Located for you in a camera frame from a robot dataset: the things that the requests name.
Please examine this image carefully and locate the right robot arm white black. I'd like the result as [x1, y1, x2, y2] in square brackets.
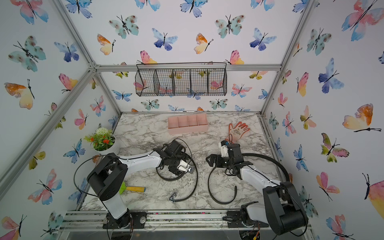
[206, 141, 309, 236]

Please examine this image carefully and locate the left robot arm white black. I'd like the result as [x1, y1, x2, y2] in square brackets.
[87, 140, 197, 221]

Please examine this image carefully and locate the pink divided storage box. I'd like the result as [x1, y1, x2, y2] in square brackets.
[168, 114, 209, 135]

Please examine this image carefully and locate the red and white work glove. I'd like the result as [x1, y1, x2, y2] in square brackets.
[225, 122, 250, 144]

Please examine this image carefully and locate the white flower pot with plant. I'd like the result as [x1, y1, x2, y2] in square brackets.
[85, 127, 120, 155]

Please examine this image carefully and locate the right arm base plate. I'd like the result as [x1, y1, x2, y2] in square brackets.
[223, 210, 269, 228]

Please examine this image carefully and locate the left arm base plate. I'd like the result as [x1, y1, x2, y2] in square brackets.
[103, 211, 147, 230]

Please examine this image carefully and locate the black wire wall basket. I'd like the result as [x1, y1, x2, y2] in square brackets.
[134, 62, 228, 99]

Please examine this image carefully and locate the aluminium front rail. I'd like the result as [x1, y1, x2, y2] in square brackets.
[59, 209, 313, 232]

